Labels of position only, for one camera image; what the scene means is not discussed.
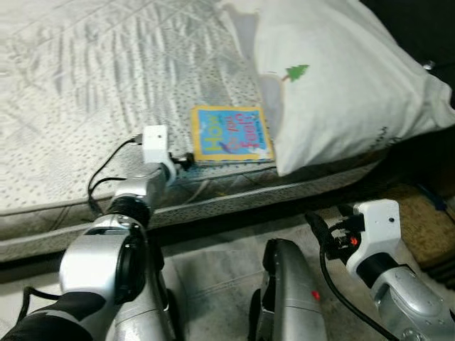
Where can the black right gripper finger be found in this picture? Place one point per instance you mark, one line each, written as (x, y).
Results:
(347, 210)
(318, 227)

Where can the colourful children's board book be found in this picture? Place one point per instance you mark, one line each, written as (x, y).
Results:
(231, 135)

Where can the white pillow green tree print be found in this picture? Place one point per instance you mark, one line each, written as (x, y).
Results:
(341, 92)

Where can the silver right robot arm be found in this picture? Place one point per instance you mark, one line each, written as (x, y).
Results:
(412, 305)

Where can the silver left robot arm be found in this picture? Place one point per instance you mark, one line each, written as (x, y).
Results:
(92, 263)

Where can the silver robot right leg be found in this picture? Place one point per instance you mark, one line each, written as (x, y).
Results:
(288, 291)

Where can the brown woven floor mat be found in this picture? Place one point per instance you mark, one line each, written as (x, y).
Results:
(423, 227)

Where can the grey patterned mattress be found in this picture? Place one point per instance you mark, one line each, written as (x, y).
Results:
(106, 92)

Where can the black tufted headboard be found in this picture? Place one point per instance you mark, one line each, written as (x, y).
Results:
(426, 28)

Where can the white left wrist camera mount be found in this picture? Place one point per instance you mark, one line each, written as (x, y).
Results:
(156, 145)

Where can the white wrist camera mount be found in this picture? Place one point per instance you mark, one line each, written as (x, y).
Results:
(380, 227)
(156, 145)

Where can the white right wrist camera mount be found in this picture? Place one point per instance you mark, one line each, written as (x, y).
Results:
(380, 227)

